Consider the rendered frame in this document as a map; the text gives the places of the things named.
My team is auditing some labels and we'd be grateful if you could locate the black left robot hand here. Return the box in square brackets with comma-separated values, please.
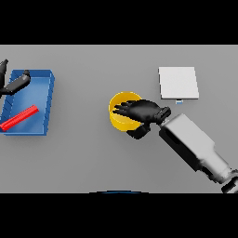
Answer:
[0, 59, 32, 98]

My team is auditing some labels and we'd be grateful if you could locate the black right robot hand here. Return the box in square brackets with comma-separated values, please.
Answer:
[112, 99, 172, 140]

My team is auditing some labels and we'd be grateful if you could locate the yellow bowl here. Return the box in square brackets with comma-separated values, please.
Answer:
[108, 91, 144, 132]

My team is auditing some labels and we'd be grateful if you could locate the red beaker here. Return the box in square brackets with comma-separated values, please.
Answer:
[0, 104, 40, 132]

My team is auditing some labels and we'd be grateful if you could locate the pale square measuring scale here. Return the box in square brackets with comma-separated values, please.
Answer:
[158, 66, 200, 100]

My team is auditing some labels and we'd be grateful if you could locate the blue tray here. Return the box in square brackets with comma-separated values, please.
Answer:
[0, 69, 56, 137]

